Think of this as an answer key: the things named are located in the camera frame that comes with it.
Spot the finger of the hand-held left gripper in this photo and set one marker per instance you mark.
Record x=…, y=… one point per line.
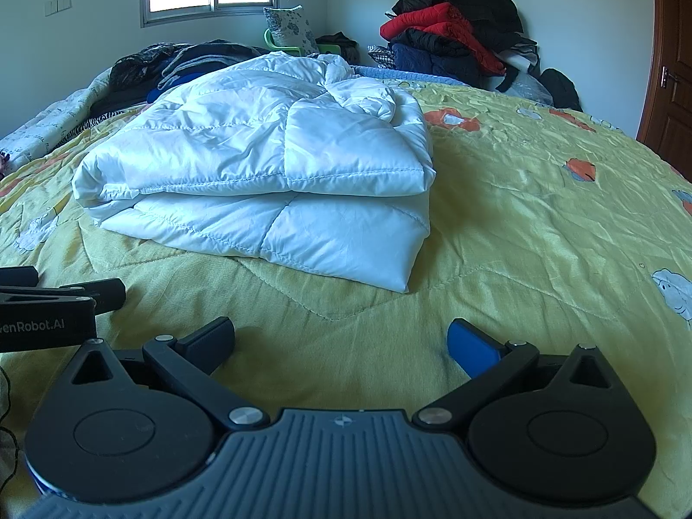
x=108, y=294
x=19, y=277

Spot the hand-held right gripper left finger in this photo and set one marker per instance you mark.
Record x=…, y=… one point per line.
x=208, y=343

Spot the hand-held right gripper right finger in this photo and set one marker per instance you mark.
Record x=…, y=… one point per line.
x=473, y=346

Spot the white puffer jacket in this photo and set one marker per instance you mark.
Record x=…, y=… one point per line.
x=243, y=146

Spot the dark patterned clothes pile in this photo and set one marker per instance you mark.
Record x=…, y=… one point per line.
x=135, y=62

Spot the stack of folded dark clothes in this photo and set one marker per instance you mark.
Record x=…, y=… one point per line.
x=205, y=57

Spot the yellow printed bedspread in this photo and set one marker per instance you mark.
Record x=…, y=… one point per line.
x=540, y=227

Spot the white printed quilt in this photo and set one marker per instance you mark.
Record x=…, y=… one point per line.
x=48, y=119

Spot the zebra striped cloth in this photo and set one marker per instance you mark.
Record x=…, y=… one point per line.
x=108, y=113

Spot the pale plastic bag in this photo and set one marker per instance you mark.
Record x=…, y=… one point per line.
x=532, y=89

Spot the black bag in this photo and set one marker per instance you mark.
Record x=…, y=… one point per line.
x=559, y=89

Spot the light blue blanket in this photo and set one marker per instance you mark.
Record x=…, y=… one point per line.
x=373, y=71

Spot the navy jacket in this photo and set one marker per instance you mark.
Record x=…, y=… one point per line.
x=427, y=57

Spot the wooden door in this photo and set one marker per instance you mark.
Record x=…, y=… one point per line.
x=667, y=119

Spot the green plastic chair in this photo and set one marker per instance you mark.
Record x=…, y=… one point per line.
x=270, y=40

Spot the houndstooth cloth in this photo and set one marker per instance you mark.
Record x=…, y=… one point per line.
x=381, y=57

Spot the floral pillow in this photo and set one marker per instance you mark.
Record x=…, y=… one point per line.
x=289, y=27

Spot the dark cloth bundle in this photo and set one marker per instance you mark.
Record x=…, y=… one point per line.
x=335, y=38

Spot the red jacket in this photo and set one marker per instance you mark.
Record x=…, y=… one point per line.
x=421, y=19

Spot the wall switch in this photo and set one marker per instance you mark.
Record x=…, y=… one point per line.
x=58, y=5

